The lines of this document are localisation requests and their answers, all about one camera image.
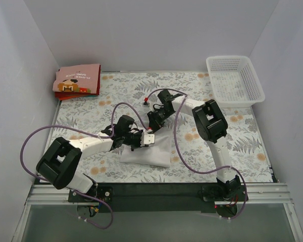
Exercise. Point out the floral patterned table mat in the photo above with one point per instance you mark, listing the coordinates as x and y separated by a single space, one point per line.
123 93

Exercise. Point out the white t shirt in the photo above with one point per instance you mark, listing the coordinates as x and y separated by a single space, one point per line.
154 155

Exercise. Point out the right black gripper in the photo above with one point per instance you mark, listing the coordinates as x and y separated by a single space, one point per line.
154 122

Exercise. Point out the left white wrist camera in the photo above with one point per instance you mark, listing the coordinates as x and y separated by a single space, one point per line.
147 138

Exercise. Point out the aluminium extrusion rail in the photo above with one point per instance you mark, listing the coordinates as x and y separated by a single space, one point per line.
268 215

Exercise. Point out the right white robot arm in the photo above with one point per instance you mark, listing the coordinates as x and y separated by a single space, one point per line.
211 127

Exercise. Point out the folded red t shirt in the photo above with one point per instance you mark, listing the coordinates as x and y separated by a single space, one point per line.
73 94

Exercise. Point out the white plastic mesh basket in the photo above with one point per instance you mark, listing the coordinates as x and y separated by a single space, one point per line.
234 81

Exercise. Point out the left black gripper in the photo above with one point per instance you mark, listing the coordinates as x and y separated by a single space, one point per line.
137 139

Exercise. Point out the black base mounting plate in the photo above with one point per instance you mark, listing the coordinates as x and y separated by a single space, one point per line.
150 197

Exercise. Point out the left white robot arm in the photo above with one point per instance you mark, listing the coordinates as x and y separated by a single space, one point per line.
59 163

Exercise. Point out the folded pink printed t shirt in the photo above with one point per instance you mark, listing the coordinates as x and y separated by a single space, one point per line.
77 78

